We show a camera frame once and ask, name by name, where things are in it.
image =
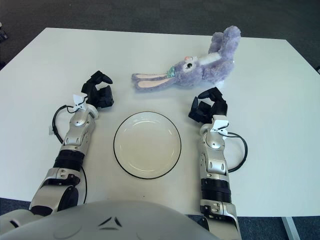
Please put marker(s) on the grey table leg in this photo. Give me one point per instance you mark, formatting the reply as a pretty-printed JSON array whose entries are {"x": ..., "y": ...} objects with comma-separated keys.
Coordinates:
[{"x": 290, "y": 228}]

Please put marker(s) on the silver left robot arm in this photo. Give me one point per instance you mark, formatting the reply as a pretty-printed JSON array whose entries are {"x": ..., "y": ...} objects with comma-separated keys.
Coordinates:
[{"x": 77, "y": 123}]

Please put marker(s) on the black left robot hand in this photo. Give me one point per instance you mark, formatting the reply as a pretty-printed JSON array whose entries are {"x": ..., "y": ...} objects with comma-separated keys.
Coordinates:
[{"x": 98, "y": 96}]

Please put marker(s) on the purple plush rabbit doll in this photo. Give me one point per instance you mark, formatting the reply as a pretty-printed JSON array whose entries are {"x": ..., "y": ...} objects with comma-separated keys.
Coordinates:
[{"x": 192, "y": 72}]

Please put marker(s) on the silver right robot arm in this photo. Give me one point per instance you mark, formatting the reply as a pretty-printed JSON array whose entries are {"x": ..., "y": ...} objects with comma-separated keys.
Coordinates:
[{"x": 215, "y": 143}]

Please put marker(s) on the dark printed box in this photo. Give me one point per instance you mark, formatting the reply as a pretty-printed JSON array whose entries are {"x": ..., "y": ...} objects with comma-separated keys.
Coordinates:
[{"x": 3, "y": 35}]

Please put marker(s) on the grey robot torso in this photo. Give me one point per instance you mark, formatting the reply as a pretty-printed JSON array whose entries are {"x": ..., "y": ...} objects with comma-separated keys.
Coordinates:
[{"x": 75, "y": 225}]

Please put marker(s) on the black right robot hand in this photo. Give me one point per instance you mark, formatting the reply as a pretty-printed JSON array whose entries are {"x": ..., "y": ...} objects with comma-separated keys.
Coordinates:
[{"x": 217, "y": 107}]

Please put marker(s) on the white plate with black rim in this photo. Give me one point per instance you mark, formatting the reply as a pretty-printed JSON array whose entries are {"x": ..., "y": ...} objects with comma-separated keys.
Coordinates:
[{"x": 147, "y": 147}]

